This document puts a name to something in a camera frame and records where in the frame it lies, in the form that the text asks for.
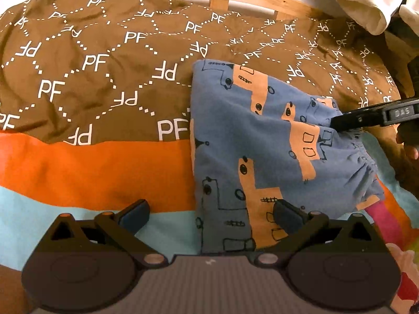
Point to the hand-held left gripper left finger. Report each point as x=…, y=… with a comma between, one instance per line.
x=134, y=217

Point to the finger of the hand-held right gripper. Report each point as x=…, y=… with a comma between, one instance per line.
x=358, y=119

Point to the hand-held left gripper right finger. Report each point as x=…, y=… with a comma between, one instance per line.
x=288, y=217

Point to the blue pants with orange print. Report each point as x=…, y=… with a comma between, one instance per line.
x=262, y=150

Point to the person's right hand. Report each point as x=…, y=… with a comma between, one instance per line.
x=410, y=147

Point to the white hanging garment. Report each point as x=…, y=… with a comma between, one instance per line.
x=373, y=0

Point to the brown colourful striped blanket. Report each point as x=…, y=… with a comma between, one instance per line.
x=98, y=104

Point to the red floral cloth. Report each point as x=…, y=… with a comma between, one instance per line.
x=407, y=278

